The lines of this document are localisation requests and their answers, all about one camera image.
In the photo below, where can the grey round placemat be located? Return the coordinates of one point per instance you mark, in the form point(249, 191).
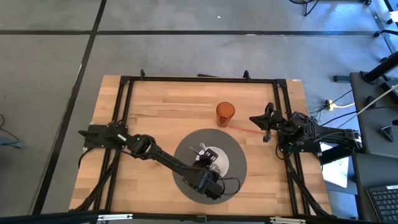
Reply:
point(186, 155)

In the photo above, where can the black beam with silver brackets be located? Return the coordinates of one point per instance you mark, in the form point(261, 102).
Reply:
point(62, 217)

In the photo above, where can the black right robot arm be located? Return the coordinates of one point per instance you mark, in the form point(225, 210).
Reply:
point(314, 133)

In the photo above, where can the black computer keyboard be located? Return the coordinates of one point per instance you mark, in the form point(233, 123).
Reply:
point(385, 202)

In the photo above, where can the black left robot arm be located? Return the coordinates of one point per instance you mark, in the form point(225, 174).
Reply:
point(161, 157)

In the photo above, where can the yellow power plug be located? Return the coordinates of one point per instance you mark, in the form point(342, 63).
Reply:
point(331, 105)

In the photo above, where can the black aluminium table frame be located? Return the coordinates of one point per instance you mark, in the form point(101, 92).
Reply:
point(202, 79)

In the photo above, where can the thin red stick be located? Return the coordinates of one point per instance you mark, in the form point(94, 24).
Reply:
point(248, 130)

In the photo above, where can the orange translucent plastic cup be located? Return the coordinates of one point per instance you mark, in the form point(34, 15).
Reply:
point(225, 114)

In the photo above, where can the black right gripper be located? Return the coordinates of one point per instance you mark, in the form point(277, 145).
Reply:
point(271, 123)

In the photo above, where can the black triangular stand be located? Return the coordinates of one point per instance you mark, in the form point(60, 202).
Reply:
point(387, 132)

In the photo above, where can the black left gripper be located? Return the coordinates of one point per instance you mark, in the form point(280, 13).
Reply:
point(209, 182)

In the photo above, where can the white round bowl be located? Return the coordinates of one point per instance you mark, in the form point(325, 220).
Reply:
point(223, 161)

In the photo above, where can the dark grey desk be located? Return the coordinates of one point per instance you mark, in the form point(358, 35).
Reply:
point(376, 124)

